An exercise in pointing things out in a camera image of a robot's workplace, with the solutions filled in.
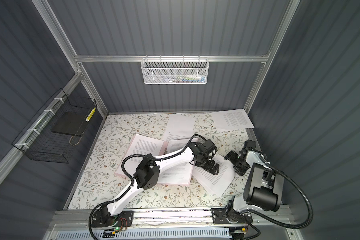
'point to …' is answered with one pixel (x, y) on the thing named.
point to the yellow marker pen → (90, 114)
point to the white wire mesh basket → (174, 71)
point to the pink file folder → (152, 145)
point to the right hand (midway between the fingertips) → (232, 165)
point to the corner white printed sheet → (231, 119)
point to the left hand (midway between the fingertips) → (212, 169)
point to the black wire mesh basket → (54, 132)
